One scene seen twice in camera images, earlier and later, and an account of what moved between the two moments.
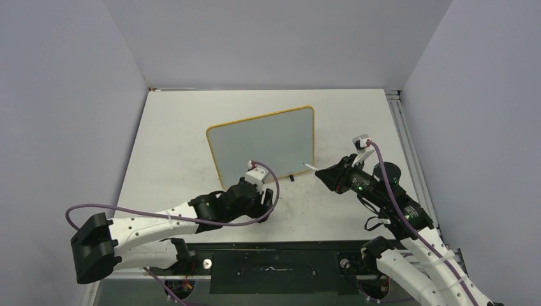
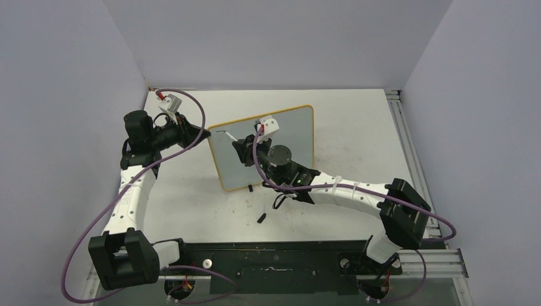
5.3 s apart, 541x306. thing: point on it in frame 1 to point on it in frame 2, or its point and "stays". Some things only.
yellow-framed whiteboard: x=284 y=140 stays
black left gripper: x=260 y=209 to x=187 y=133
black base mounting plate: x=281 y=268 stays
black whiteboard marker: x=311 y=166 to x=234 y=138
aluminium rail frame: x=394 y=97 stays
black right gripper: x=335 y=176 to x=245 y=148
